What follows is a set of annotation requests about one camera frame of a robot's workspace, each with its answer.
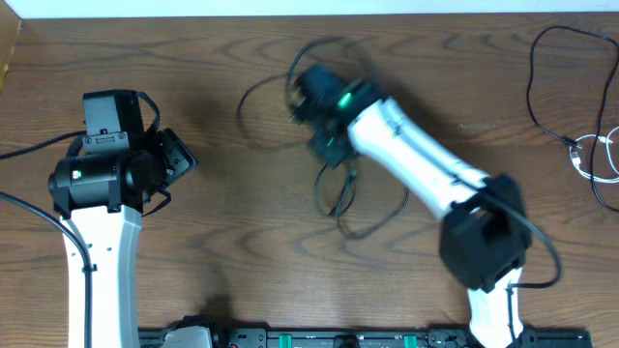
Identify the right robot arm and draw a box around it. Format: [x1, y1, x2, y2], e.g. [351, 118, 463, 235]
[285, 65, 532, 347]

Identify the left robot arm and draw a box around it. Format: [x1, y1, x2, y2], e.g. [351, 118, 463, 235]
[48, 89, 197, 347]

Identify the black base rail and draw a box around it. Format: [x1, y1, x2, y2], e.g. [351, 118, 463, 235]
[137, 314, 592, 348]

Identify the white USB cable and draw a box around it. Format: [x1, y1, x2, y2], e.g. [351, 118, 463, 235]
[568, 126, 619, 185]

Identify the thin black cable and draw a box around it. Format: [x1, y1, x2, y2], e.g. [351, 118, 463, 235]
[235, 36, 412, 241]

